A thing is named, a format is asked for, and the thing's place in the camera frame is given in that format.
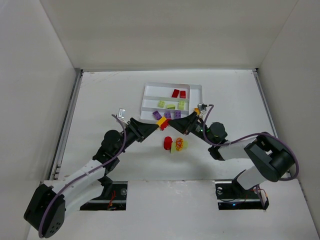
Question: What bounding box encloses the white divided tray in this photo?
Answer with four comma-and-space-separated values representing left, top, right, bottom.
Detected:
139, 82, 203, 123

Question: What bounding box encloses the light green square lego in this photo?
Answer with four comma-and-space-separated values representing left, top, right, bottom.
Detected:
157, 100, 166, 109

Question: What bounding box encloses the orange patterned lego piece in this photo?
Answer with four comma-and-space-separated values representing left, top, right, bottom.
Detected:
175, 137, 189, 152

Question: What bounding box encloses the light green lego piece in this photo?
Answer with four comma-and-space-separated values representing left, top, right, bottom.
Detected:
177, 101, 185, 111

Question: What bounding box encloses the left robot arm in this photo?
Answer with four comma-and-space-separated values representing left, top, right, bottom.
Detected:
23, 118, 159, 239

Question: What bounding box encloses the light green wedge lego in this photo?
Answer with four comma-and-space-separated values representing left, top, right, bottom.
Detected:
166, 104, 176, 110

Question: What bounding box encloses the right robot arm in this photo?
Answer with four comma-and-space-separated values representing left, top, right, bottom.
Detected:
168, 112, 297, 194

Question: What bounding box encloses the purple tan lego piece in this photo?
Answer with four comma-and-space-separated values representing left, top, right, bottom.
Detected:
163, 111, 172, 119

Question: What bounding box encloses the small red lego brick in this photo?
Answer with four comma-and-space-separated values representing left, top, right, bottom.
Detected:
179, 90, 186, 99

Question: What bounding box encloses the purple rounded lego piece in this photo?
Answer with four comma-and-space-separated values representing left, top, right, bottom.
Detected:
174, 110, 182, 119

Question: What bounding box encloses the purple patterned lego brick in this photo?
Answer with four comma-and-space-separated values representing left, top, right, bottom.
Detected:
152, 110, 162, 121

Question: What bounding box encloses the light green curved lego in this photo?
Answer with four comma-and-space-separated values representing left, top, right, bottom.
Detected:
170, 142, 177, 154

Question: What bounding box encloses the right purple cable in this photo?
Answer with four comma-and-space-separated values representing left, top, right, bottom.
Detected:
201, 104, 299, 182

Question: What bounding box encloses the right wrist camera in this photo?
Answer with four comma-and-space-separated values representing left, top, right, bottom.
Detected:
197, 103, 208, 113

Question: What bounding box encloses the purple cable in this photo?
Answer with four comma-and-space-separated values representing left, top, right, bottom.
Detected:
37, 113, 127, 239
201, 104, 299, 182

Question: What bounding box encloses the dark red lego brick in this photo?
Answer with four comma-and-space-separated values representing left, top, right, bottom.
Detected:
159, 118, 171, 131

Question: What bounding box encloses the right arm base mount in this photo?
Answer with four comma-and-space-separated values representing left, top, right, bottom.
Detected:
215, 178, 270, 211

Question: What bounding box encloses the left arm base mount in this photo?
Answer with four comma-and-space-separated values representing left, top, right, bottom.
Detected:
80, 176, 128, 212

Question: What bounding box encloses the yellow striped lego brick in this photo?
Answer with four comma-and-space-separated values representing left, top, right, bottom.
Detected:
194, 107, 201, 116

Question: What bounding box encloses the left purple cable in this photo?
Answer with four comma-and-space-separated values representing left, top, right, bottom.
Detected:
37, 113, 127, 239

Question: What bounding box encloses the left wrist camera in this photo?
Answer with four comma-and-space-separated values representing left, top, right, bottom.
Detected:
117, 108, 126, 119

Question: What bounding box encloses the red rounded lego brick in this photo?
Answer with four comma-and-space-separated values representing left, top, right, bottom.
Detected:
163, 136, 173, 151

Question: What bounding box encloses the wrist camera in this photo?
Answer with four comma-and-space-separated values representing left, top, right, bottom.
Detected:
197, 103, 208, 113
117, 108, 126, 119

